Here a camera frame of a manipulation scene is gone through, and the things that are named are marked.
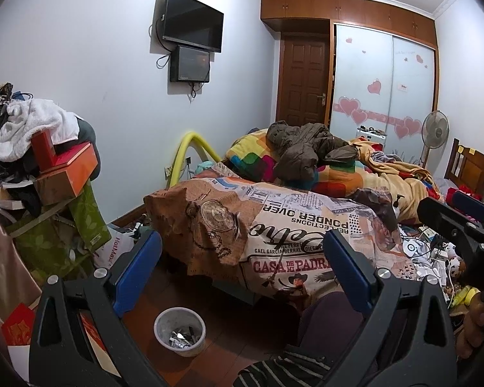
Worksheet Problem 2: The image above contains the green gift bag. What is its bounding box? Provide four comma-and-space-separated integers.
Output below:
6, 182, 111, 286

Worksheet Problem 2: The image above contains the white plastic shopping bag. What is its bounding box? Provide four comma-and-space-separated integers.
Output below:
93, 224, 135, 269

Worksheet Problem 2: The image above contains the small wall monitor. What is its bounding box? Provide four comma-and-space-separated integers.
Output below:
169, 45, 210, 84

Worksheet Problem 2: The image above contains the orange box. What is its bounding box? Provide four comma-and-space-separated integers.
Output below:
35, 143, 98, 205

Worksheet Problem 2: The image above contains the wooden headboard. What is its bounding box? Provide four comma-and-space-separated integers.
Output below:
444, 138, 484, 202

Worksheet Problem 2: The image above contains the colourful patchwork blanket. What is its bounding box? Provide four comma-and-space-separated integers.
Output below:
226, 128, 365, 198

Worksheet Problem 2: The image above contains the printed newspaper bedspread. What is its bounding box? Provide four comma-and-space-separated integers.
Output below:
144, 173, 416, 307

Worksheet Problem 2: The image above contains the white towel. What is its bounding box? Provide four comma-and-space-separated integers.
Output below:
0, 99, 79, 163

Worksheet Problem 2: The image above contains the tan yellow blanket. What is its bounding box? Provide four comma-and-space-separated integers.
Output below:
350, 139, 443, 224

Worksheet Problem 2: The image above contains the frosted sliding wardrobe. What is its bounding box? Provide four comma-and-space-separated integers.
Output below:
329, 25, 435, 164

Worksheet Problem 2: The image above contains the yellow foam hoop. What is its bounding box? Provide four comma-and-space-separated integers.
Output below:
165, 131, 222, 188

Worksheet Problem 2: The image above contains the person's right hand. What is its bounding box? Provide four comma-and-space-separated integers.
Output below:
456, 292, 484, 359

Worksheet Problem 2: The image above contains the brown wooden door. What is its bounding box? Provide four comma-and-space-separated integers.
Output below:
276, 35, 328, 126

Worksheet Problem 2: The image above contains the red patterned box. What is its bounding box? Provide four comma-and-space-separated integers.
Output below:
1, 303, 35, 346

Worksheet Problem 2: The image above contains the brown jacket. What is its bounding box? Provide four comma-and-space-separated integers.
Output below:
267, 121, 358, 182

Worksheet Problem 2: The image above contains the wall mounted television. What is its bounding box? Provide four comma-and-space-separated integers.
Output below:
161, 0, 224, 53

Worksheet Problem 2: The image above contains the standing electric fan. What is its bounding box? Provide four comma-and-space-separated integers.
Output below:
421, 110, 450, 167

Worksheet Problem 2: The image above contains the white trash cup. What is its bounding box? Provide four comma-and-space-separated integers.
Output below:
153, 307, 206, 358

